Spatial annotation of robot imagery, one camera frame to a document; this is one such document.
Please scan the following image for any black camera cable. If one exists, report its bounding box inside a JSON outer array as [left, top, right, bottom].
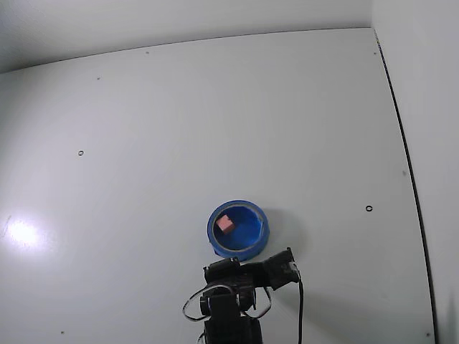
[[290, 262, 306, 344]]

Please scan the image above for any thin looped servo wire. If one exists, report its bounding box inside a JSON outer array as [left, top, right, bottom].
[[241, 285, 273, 320], [181, 284, 231, 323]]

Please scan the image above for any orange cube block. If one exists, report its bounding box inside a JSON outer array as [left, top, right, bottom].
[[216, 214, 235, 236]]

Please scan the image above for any blue tape roll bin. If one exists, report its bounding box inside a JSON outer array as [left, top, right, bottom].
[[206, 200, 270, 262]]

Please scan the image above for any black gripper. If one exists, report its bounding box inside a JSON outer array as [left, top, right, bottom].
[[203, 257, 274, 311]]

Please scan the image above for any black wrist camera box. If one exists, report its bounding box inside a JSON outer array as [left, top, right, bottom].
[[264, 247, 300, 292]]

